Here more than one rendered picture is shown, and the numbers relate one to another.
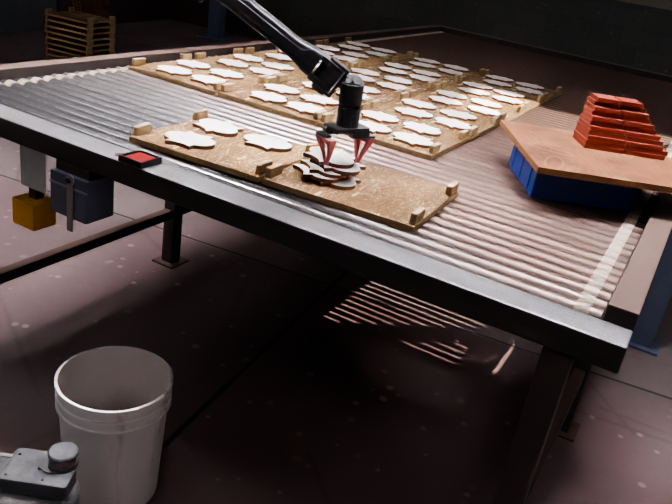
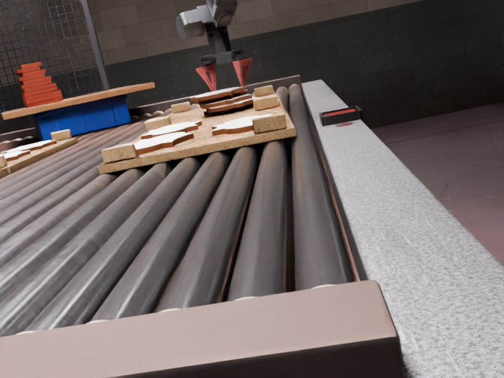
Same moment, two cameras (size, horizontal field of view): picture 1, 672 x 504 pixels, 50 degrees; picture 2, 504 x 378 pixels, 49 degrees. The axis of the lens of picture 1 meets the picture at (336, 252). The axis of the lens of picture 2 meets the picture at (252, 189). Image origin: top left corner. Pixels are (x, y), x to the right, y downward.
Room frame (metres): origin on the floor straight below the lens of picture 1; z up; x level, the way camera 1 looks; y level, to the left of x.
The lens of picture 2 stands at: (2.24, 1.46, 1.07)
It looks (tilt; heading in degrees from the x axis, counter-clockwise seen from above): 14 degrees down; 251
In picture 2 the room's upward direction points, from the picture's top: 12 degrees counter-clockwise
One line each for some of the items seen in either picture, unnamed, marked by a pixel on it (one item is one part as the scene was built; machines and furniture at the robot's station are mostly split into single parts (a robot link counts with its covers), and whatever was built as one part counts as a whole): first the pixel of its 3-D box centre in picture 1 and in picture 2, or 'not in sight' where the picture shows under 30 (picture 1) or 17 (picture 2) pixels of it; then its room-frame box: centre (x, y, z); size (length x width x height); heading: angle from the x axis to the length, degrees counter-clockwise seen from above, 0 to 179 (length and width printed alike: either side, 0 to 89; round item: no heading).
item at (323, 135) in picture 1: (332, 146); (236, 70); (1.73, 0.05, 1.03); 0.07 x 0.07 x 0.09; 38
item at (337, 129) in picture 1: (348, 118); (220, 46); (1.75, 0.03, 1.11); 0.10 x 0.07 x 0.07; 128
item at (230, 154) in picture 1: (228, 145); (206, 133); (1.93, 0.35, 0.93); 0.41 x 0.35 x 0.02; 68
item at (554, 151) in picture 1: (599, 156); (73, 100); (2.11, -0.72, 1.03); 0.50 x 0.50 x 0.02; 3
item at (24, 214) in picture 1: (33, 185); not in sight; (1.87, 0.87, 0.74); 0.09 x 0.08 x 0.24; 65
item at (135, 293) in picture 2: (248, 169); (234, 136); (1.85, 0.27, 0.90); 1.95 x 0.05 x 0.05; 65
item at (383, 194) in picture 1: (364, 187); (219, 112); (1.77, -0.04, 0.93); 0.41 x 0.35 x 0.02; 68
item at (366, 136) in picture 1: (355, 145); (214, 74); (1.78, 0.00, 1.03); 0.07 x 0.07 x 0.09; 38
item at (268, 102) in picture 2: (264, 167); (265, 103); (1.73, 0.22, 0.95); 0.06 x 0.02 x 0.03; 158
